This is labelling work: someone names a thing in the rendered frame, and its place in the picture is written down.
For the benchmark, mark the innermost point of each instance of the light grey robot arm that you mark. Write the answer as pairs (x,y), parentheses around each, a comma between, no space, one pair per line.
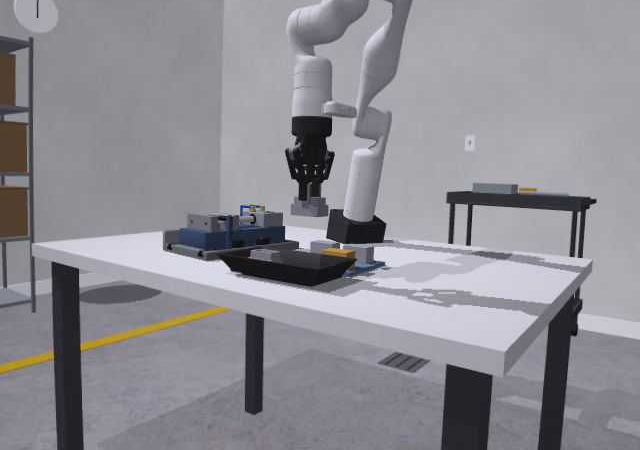
(326,23)

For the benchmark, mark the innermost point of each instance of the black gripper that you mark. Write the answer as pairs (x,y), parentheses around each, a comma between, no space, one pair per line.
(310,149)

